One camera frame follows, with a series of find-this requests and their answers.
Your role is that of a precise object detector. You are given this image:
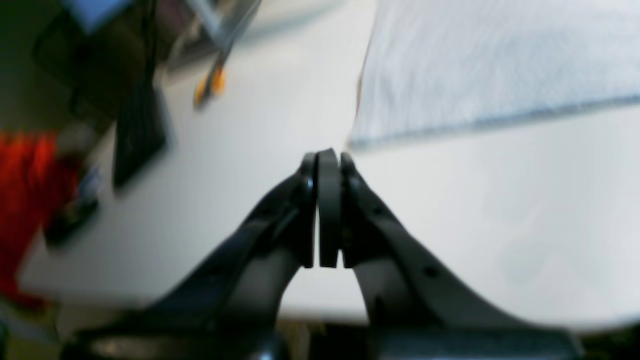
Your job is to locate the grey T-shirt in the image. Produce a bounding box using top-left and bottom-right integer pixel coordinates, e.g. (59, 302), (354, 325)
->
(349, 0), (640, 149)

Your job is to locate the red object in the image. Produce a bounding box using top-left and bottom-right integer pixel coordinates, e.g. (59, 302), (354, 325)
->
(0, 132), (80, 310)

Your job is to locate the black tablet on stand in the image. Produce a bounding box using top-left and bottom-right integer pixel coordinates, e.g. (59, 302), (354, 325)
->
(112, 0), (167, 191)

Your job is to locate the orange-handled tool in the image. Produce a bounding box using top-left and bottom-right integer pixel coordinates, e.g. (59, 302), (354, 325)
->
(188, 0), (262, 107)

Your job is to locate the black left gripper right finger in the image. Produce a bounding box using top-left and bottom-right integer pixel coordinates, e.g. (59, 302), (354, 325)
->
(318, 149), (583, 360)

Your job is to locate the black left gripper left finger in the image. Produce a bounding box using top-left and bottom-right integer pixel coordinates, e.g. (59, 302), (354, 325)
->
(65, 152), (317, 360)

